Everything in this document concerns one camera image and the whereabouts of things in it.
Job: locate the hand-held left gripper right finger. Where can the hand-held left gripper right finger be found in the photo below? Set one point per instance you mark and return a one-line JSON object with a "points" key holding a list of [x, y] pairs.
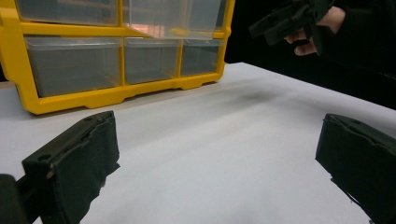
{"points": [[361, 158]]}

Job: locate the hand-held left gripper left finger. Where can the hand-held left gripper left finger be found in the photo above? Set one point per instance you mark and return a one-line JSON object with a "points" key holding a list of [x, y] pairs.
{"points": [[77, 161]]}

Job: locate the yellow drawer organizer cabinet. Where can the yellow drawer organizer cabinet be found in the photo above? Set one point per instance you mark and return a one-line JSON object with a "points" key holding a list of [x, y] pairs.
{"points": [[77, 101]]}

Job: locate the clear plastic drawer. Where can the clear plastic drawer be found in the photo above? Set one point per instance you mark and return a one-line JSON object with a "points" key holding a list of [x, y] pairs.
{"points": [[193, 18]]}

